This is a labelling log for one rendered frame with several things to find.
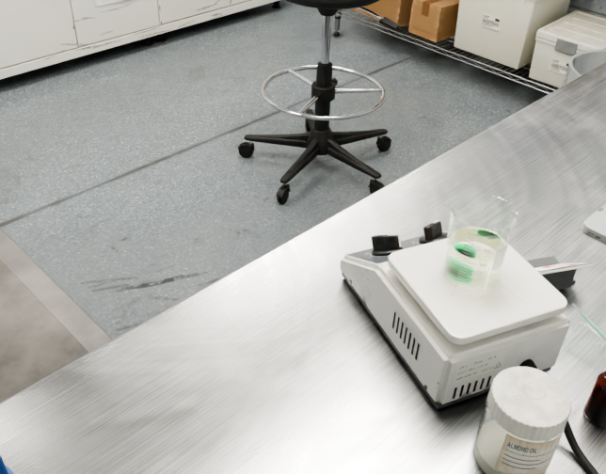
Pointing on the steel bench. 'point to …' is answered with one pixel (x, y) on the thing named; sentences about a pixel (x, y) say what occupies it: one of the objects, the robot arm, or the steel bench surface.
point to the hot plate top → (497, 310)
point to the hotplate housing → (417, 337)
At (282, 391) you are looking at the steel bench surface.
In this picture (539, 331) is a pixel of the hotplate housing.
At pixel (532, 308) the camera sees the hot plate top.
